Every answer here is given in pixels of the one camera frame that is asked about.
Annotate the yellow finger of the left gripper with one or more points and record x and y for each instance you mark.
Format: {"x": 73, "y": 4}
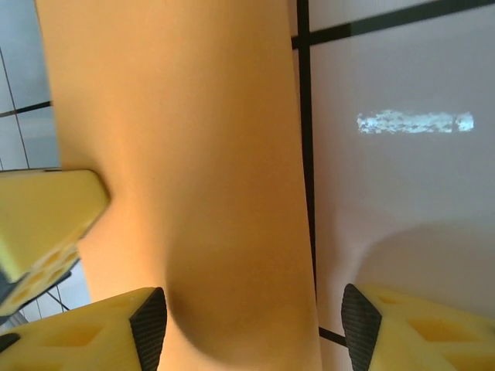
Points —
{"x": 42, "y": 216}

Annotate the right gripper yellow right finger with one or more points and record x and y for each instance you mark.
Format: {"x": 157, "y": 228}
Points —
{"x": 425, "y": 336}

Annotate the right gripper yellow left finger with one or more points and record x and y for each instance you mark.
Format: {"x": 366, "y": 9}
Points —
{"x": 77, "y": 336}

